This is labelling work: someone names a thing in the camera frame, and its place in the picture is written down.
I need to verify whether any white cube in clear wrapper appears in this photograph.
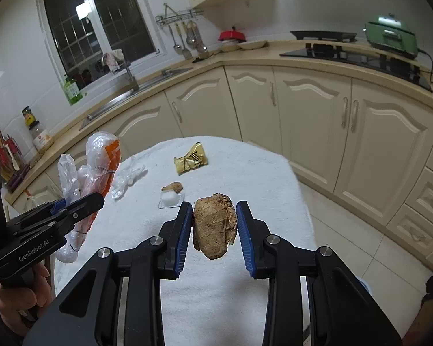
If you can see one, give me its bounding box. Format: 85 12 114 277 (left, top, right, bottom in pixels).
159 190 186 210

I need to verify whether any shallow cream dish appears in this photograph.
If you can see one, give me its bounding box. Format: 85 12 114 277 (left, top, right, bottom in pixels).
238 40 268 50

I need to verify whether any clear plastic bag orange print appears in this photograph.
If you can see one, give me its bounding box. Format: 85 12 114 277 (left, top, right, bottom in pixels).
55 131 122 264

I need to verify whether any pink rag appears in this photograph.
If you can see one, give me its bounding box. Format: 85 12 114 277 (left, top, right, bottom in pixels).
102 51 125 70

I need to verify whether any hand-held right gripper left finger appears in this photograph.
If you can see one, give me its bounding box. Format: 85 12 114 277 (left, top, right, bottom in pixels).
22 202 195 346

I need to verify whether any metal spatula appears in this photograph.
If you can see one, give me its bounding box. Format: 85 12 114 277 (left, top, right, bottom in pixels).
177 23 193 59

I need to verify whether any black power cable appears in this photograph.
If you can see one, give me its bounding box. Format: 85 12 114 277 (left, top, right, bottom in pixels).
417 48 433 87

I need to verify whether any large metal ladle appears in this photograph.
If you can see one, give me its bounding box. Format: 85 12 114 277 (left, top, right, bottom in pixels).
193 22 208 54

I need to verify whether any person's left hand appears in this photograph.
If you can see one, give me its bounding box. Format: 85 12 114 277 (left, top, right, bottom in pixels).
0 262 55 336

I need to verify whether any red pot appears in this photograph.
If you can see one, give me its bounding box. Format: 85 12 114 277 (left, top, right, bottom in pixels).
217 25 248 43

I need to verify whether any stainless steel sink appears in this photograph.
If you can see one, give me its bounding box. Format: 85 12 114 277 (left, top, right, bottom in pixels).
79 67 195 131

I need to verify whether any small yellow label bottle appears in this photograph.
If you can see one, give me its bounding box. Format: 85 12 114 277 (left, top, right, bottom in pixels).
22 106 40 129

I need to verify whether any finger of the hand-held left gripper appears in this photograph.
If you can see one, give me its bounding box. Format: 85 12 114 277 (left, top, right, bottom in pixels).
7 192 105 249
25 199 76 220

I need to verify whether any black glass gas stove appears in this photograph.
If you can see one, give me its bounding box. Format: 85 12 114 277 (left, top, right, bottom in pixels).
279 43 433 93

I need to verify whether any white framed window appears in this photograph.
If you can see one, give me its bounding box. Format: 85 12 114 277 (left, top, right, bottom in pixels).
36 0 167 87

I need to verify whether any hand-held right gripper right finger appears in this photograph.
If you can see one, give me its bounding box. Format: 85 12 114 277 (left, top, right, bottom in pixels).
236 200 403 346

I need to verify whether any white plastic bag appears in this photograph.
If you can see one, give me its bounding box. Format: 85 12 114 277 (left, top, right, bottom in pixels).
111 156 147 201

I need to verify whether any green electric cooker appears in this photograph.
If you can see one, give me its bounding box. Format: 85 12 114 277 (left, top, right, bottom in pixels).
364 13 419 59

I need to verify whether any metal faucet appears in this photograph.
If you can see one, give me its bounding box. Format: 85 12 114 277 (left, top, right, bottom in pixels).
112 59 140 93

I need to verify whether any green detergent bottle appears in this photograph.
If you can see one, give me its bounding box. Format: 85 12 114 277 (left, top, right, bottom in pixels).
63 74 83 106

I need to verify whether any white towel table cover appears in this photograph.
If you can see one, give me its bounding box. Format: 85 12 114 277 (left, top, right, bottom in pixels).
54 136 316 346

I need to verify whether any black induction cooker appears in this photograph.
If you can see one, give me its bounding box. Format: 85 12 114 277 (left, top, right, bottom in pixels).
290 30 358 42

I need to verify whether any gold foil wrapper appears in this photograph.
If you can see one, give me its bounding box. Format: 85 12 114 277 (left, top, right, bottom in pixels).
174 143 209 176

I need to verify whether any metal wall utensil rack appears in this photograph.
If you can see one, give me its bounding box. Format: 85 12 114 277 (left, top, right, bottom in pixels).
155 3 205 30

